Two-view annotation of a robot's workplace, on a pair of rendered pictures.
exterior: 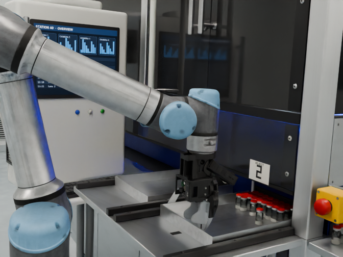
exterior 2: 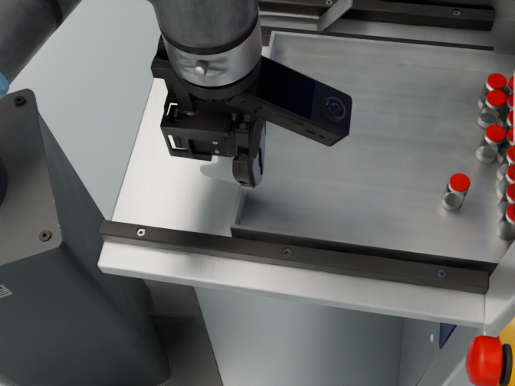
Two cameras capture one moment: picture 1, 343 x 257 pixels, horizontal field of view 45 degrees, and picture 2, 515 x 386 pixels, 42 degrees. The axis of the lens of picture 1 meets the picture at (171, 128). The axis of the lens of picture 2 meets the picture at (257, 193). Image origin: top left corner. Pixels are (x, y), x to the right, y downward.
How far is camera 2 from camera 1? 88 cm
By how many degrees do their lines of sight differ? 64
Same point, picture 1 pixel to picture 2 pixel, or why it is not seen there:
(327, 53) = not seen: outside the picture
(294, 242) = (454, 320)
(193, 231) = not seen: hidden behind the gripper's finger
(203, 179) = (204, 125)
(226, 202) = (478, 68)
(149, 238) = not seen: hidden behind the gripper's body
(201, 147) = (176, 66)
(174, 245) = (186, 180)
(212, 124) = (192, 27)
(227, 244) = (256, 256)
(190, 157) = (159, 73)
